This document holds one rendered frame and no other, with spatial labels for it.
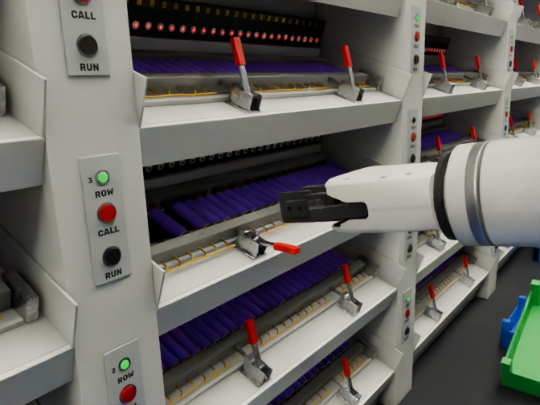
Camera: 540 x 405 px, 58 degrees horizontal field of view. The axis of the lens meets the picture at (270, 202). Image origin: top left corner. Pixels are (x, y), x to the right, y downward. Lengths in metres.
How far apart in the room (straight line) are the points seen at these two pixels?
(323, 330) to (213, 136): 0.44
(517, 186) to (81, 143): 0.35
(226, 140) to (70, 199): 0.21
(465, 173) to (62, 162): 0.33
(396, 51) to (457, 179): 0.62
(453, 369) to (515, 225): 1.01
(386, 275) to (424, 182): 0.68
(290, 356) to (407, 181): 0.47
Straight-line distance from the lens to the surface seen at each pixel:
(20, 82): 0.47
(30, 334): 0.52
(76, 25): 0.47
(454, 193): 0.39
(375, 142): 1.02
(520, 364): 1.39
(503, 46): 1.65
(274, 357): 0.79
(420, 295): 1.40
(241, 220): 0.69
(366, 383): 1.09
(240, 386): 0.74
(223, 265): 0.63
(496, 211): 0.39
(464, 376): 1.36
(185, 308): 0.59
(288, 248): 0.62
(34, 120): 0.46
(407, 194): 0.40
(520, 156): 0.39
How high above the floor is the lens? 0.71
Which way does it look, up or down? 13 degrees down
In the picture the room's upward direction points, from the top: 2 degrees counter-clockwise
